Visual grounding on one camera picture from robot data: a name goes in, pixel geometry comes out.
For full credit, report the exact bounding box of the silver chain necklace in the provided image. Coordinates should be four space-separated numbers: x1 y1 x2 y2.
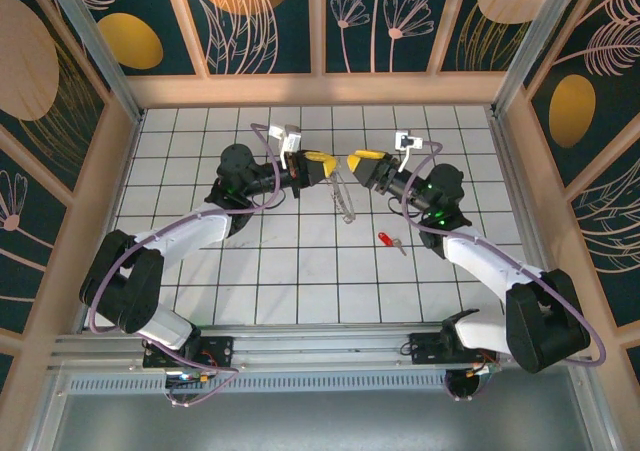
324 168 357 224

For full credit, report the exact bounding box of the red-headed key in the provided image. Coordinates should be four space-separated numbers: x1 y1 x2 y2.
377 231 409 258

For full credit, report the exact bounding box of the dark panel, pink flowers print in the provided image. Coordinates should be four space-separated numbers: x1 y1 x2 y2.
324 0 459 75

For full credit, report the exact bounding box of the dark panel, yellow oval print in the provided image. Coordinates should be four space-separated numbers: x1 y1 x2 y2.
522 0 640 192
64 0 201 77

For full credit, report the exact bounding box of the dark panel, leaf outline print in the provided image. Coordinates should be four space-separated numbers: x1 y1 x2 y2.
569 158 640 330

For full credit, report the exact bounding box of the dark panel, flower outline print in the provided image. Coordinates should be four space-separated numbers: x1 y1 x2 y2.
0 155 69 332

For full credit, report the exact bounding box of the dark panel, pink circle print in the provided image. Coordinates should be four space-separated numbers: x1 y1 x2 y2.
0 0 111 192

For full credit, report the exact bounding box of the grey metal shelf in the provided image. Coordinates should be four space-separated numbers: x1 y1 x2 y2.
29 365 621 451

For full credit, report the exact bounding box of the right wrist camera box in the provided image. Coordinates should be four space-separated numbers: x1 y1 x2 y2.
393 130 426 170

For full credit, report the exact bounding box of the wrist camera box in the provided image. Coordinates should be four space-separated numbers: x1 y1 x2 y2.
267 122 305 170
393 130 426 170

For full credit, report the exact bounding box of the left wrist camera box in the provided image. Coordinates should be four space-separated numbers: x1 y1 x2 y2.
267 122 305 170

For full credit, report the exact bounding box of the aluminium table side rail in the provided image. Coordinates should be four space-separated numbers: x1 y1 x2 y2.
487 113 569 327

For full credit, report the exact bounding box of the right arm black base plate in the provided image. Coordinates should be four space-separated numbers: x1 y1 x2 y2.
408 328 501 367

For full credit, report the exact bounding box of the aluminium corner post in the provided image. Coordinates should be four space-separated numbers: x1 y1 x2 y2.
39 0 146 122
492 0 596 117

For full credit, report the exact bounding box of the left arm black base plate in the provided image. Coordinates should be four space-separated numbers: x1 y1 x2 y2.
142 330 236 370

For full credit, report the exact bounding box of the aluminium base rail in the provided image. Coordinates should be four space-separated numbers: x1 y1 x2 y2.
47 323 594 372

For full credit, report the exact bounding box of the small circuit board with wires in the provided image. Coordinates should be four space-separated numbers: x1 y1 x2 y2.
164 368 221 390
443 360 503 403

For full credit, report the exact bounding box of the slotted grey cable duct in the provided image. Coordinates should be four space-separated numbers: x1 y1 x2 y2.
64 370 451 395

